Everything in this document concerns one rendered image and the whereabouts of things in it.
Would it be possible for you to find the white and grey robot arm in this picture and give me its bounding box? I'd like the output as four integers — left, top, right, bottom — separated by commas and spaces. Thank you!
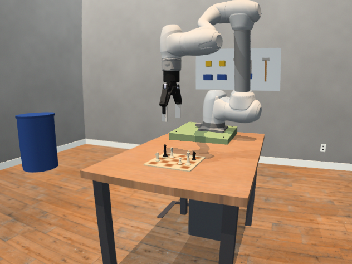
160, 0, 262, 133

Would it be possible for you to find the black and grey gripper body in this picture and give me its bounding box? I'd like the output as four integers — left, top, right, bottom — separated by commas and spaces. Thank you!
163, 71, 179, 92

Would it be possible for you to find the chessboard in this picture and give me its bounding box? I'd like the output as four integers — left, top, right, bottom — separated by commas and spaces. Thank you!
144, 153, 205, 172

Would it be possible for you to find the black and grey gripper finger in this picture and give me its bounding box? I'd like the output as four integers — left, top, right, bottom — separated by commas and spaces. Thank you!
172, 84, 182, 118
159, 84, 175, 122

